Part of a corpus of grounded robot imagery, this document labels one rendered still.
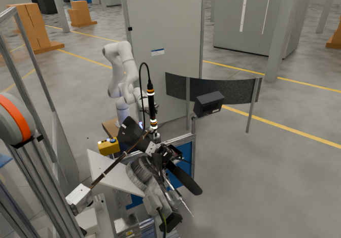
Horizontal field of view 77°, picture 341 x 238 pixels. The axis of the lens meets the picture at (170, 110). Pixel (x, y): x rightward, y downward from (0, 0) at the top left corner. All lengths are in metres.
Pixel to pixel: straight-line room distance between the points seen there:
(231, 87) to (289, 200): 1.57
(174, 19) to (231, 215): 2.60
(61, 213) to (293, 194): 2.56
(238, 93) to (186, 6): 1.44
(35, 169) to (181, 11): 2.84
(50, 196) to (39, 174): 0.12
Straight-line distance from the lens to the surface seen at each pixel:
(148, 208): 1.31
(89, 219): 1.56
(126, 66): 1.58
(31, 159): 0.84
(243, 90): 3.27
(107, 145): 1.83
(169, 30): 3.25
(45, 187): 0.93
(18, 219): 1.05
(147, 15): 3.10
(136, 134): 1.40
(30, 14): 9.26
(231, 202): 2.75
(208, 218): 2.60
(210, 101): 2.00
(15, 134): 0.74
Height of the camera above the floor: 2.22
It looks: 32 degrees down
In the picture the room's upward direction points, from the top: 3 degrees counter-clockwise
